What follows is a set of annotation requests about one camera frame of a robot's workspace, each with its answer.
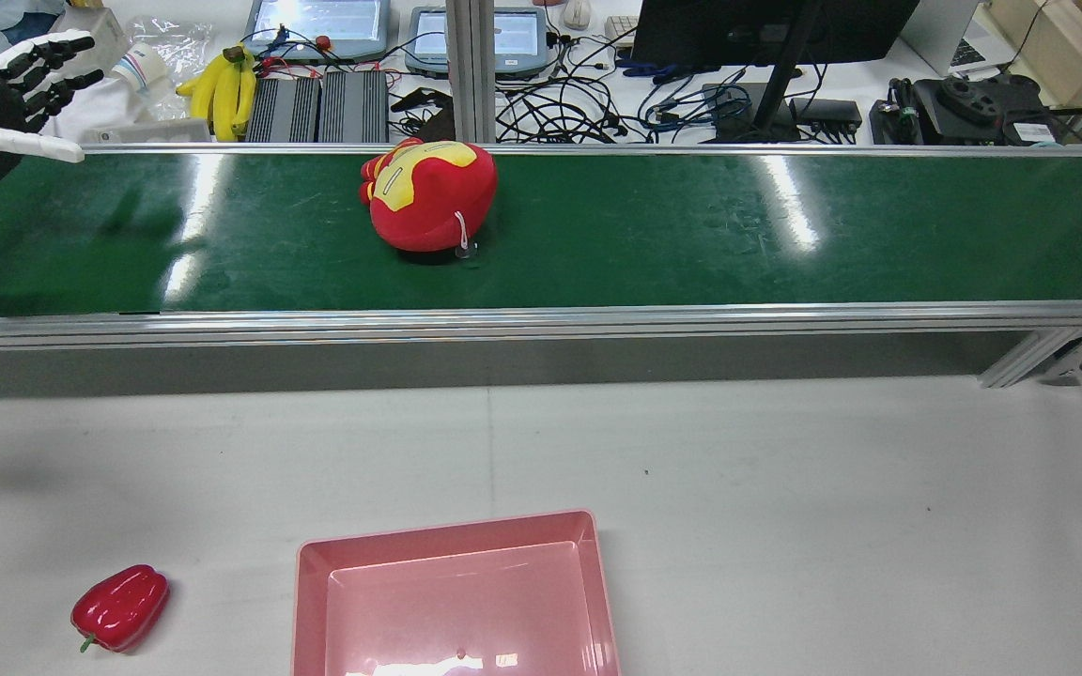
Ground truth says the red yellow plush toy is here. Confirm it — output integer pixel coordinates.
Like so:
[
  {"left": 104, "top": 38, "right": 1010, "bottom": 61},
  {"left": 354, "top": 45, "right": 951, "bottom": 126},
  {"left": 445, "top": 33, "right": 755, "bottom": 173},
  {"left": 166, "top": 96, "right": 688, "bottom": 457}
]
[{"left": 359, "top": 139, "right": 499, "bottom": 259}]

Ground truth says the pink plastic basket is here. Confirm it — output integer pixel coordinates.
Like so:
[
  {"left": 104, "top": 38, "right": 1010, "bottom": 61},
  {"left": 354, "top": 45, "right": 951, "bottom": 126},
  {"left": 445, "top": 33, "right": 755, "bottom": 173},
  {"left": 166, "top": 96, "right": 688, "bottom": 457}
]
[{"left": 292, "top": 510, "right": 622, "bottom": 676}]

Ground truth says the white paper cup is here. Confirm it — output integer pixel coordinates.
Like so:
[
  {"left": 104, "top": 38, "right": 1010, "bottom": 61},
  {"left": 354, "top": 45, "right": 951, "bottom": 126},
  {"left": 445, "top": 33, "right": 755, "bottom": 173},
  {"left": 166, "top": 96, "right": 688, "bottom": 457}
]
[{"left": 111, "top": 44, "right": 171, "bottom": 95}]

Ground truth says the grey box with knob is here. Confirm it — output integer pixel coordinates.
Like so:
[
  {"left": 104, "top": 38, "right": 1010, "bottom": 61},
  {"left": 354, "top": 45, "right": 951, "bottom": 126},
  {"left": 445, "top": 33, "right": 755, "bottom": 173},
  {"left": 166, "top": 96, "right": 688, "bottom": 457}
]
[{"left": 83, "top": 117, "right": 213, "bottom": 145}]

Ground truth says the clear plastic bag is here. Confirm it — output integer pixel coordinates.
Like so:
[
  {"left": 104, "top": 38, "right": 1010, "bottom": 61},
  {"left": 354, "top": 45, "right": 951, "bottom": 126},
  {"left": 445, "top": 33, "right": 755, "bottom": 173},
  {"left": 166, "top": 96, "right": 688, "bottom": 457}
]
[{"left": 123, "top": 14, "right": 218, "bottom": 81}]

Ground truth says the yellow banana bunch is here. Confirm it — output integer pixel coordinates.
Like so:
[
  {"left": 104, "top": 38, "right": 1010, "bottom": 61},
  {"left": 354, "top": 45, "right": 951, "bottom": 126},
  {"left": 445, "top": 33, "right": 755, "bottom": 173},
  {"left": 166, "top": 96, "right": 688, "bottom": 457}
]
[{"left": 175, "top": 45, "right": 260, "bottom": 142}]

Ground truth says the black finned controller box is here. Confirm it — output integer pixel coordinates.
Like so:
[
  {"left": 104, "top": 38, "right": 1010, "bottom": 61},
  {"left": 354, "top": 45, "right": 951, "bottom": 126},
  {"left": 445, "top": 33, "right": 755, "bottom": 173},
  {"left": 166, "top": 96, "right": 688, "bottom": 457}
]
[
  {"left": 245, "top": 73, "right": 321, "bottom": 144},
  {"left": 320, "top": 70, "right": 390, "bottom": 144}
]

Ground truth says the grey teach pendant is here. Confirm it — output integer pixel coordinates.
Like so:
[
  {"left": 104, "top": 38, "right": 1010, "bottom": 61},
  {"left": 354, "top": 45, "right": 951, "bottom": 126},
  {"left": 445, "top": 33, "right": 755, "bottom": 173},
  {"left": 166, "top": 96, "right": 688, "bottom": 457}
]
[
  {"left": 242, "top": 0, "right": 392, "bottom": 62},
  {"left": 407, "top": 5, "right": 551, "bottom": 81}
]

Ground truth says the red bell pepper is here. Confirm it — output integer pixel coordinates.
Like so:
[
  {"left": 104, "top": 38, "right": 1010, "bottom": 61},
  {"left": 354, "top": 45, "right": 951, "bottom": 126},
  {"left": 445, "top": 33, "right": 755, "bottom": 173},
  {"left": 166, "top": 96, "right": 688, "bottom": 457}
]
[{"left": 70, "top": 564, "right": 171, "bottom": 654}]

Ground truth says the green conveyor belt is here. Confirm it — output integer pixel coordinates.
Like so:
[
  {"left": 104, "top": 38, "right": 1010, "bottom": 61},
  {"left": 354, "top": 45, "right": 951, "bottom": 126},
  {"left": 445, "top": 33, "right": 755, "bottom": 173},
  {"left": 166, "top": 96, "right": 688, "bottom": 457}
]
[{"left": 0, "top": 143, "right": 1082, "bottom": 388}]

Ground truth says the black desktop monitor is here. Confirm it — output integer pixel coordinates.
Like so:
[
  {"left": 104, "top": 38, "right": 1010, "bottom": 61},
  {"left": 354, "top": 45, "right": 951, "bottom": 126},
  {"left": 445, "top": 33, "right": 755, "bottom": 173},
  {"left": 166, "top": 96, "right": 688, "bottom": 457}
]
[{"left": 630, "top": 0, "right": 922, "bottom": 69}]

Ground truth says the black monitor stand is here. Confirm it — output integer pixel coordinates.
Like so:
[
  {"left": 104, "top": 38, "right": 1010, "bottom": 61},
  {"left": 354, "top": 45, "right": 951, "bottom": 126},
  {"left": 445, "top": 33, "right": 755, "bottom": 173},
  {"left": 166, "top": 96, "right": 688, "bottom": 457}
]
[{"left": 703, "top": 56, "right": 810, "bottom": 144}]

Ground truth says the silver laptop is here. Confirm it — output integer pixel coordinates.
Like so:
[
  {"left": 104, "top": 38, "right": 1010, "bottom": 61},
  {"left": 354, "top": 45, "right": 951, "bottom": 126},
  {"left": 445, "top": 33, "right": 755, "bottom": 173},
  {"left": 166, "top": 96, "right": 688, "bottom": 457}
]
[{"left": 898, "top": 0, "right": 1016, "bottom": 78}]

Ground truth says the black device with label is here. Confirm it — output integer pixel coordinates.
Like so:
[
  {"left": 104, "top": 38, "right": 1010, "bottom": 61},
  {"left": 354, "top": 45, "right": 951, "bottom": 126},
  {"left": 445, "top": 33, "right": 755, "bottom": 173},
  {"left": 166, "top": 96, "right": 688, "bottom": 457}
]
[{"left": 870, "top": 75, "right": 1068, "bottom": 146}]

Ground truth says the white switch box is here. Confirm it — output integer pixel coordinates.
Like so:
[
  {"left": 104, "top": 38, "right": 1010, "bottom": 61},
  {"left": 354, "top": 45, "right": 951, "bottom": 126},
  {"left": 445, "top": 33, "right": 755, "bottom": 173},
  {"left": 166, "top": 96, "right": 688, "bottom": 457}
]
[{"left": 62, "top": 5, "right": 129, "bottom": 71}]

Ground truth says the black flat bracket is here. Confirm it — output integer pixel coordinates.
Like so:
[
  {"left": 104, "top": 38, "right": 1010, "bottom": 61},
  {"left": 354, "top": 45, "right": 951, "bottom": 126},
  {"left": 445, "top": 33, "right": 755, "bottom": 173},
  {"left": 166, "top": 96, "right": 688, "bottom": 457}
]
[{"left": 391, "top": 87, "right": 453, "bottom": 115}]

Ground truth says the aluminium profile post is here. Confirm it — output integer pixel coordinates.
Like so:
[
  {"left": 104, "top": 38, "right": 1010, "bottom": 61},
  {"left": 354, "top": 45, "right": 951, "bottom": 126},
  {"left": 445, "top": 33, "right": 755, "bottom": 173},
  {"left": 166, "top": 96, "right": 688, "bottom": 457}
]
[{"left": 445, "top": 0, "right": 497, "bottom": 144}]

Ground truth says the black cable tangle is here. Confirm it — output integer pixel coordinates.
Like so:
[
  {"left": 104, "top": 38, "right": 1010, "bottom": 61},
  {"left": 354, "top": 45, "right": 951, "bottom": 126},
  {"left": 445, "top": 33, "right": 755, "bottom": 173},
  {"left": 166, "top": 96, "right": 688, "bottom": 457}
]
[{"left": 494, "top": 38, "right": 720, "bottom": 144}]

